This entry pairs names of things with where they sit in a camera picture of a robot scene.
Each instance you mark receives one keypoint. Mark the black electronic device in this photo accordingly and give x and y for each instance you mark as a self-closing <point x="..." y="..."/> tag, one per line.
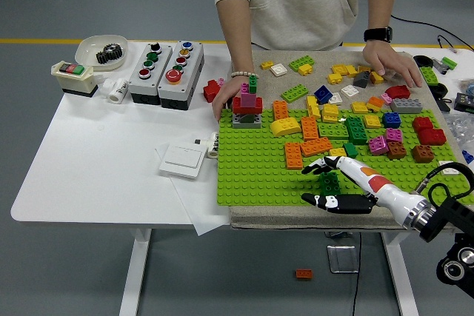
<point x="463" y="101"/>

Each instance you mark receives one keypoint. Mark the grey emergency stop button box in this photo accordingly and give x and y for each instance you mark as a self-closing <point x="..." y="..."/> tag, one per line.
<point x="192" y="68"/>

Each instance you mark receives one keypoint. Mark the person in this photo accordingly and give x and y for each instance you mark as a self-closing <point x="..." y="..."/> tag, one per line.
<point x="296" y="5"/>

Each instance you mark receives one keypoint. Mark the dark blue brick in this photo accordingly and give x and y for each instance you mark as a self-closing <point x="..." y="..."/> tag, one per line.
<point x="324" y="94"/>

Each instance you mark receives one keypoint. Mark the grey long brick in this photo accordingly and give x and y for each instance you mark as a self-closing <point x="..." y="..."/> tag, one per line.
<point x="406" y="106"/>

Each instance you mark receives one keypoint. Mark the yellow curved brick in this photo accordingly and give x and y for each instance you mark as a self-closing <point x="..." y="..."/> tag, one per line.
<point x="283" y="127"/>

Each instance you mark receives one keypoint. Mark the lime green long brick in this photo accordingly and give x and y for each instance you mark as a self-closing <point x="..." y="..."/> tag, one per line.
<point x="295" y="93"/>
<point x="300" y="62"/>
<point x="331" y="131"/>

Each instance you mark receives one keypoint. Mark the metal floor socket plate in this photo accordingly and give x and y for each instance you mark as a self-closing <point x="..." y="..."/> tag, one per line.
<point x="342" y="258"/>

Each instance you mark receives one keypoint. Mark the person's left hand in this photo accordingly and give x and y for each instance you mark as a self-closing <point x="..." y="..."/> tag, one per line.
<point x="389" y="57"/>

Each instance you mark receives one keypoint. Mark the small pink brick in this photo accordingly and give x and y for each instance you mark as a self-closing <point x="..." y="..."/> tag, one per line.
<point x="221" y="81"/>
<point x="386" y="98"/>

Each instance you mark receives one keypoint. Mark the brown square brick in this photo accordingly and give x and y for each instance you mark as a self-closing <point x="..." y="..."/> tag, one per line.
<point x="423" y="154"/>
<point x="396" y="150"/>

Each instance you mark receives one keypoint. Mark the white paper sheet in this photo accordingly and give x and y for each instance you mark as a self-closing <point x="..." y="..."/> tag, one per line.
<point x="200" y="212"/>

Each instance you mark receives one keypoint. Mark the magenta square brick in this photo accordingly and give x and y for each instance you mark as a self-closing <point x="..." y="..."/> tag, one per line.
<point x="377" y="145"/>

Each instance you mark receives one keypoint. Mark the black metal gear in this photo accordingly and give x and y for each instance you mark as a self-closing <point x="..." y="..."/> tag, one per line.
<point x="109" y="54"/>

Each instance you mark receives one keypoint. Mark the white wall switch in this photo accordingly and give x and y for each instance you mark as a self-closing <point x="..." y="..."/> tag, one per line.
<point x="181" y="160"/>

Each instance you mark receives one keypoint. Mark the clear grey part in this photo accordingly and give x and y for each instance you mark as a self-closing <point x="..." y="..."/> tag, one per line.
<point x="440" y="66"/>

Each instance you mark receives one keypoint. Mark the clear plastic bag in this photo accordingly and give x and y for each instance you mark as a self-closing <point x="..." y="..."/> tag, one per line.
<point x="467" y="86"/>
<point x="461" y="127"/>

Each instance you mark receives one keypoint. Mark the person's right hand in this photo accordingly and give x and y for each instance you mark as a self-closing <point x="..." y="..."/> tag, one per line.
<point x="227" y="92"/>

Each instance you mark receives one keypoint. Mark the white printed cylinder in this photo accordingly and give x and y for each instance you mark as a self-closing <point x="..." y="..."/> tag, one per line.
<point x="212" y="147"/>

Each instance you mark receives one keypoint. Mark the pink tower brick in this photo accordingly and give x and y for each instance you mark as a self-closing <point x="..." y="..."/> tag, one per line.
<point x="247" y="99"/>

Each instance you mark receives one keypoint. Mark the white table leg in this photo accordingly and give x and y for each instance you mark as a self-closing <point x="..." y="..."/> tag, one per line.
<point x="401" y="282"/>
<point x="133" y="275"/>

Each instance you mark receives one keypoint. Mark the white pipe fitting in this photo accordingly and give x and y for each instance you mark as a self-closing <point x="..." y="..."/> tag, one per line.
<point x="117" y="92"/>

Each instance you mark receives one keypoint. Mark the dark green long brick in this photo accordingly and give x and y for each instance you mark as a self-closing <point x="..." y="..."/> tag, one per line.
<point x="355" y="130"/>
<point x="329" y="184"/>

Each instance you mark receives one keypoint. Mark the red cross-shaped brick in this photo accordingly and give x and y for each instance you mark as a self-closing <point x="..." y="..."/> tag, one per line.
<point x="211" y="91"/>

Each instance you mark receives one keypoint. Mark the green baseplate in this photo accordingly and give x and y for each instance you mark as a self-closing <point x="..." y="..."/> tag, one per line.
<point x="240" y="190"/>

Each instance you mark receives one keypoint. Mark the blue square brick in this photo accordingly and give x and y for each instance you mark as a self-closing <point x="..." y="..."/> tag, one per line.
<point x="391" y="120"/>

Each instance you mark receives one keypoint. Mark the cream red-green switch box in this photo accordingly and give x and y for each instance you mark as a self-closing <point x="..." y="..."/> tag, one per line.
<point x="74" y="79"/>

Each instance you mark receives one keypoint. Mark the person's right forearm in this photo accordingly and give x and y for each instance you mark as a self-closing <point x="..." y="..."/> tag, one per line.
<point x="237" y="38"/>

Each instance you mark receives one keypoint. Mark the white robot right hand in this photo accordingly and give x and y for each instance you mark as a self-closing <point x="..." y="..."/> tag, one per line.
<point x="377" y="184"/>

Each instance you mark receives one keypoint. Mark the orange square brick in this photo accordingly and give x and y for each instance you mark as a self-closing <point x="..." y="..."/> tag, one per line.
<point x="376" y="102"/>

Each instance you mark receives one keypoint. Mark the grey tower base brick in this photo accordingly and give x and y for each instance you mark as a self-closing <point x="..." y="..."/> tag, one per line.
<point x="238" y="123"/>

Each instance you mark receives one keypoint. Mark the black wristwatch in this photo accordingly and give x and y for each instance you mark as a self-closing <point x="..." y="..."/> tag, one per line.
<point x="377" y="34"/>

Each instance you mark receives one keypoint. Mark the small green tower brick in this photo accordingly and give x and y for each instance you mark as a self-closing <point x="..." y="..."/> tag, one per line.
<point x="253" y="84"/>

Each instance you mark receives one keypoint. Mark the grey four-button box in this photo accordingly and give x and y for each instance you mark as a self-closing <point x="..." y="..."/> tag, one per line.
<point x="140" y="88"/>

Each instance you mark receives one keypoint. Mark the white plastic tray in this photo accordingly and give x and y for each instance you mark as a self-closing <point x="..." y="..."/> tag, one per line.
<point x="87" y="49"/>

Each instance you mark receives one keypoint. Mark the small dark green brick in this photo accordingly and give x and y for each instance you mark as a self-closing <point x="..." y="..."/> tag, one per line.
<point x="350" y="150"/>

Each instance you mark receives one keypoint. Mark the red tower brick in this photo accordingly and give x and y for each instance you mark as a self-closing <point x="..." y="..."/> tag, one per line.
<point x="237" y="105"/>

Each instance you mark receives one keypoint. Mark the blue building brick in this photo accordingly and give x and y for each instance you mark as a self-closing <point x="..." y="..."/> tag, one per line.
<point x="468" y="157"/>

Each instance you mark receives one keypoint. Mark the grey-brown mat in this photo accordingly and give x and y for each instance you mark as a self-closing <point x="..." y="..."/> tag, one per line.
<point x="322" y="72"/>

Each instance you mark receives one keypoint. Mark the dark grey slope brick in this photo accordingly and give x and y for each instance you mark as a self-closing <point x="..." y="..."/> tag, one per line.
<point x="362" y="80"/>

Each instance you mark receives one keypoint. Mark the red building brick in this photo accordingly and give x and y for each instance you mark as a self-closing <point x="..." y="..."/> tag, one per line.
<point x="422" y="124"/>
<point x="431" y="137"/>

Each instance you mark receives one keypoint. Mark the red curved brick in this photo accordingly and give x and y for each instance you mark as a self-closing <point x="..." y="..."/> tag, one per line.
<point x="400" y="91"/>

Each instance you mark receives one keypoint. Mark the small lime green brick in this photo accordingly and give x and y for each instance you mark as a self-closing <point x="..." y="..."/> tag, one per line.
<point x="449" y="61"/>

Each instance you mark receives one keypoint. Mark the pink square brick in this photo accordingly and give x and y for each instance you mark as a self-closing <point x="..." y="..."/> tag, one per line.
<point x="393" y="135"/>

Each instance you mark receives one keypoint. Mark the white tile brick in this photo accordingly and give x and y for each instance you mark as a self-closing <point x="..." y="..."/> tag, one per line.
<point x="449" y="171"/>
<point x="349" y="91"/>
<point x="392" y="79"/>
<point x="336" y="98"/>
<point x="279" y="69"/>

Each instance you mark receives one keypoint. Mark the black plastic part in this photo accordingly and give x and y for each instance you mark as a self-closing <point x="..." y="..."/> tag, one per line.
<point x="443" y="106"/>

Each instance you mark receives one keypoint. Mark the orange long brick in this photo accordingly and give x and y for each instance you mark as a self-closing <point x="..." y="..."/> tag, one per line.
<point x="280" y="109"/>
<point x="304" y="274"/>
<point x="292" y="155"/>
<point x="309" y="129"/>
<point x="315" y="147"/>

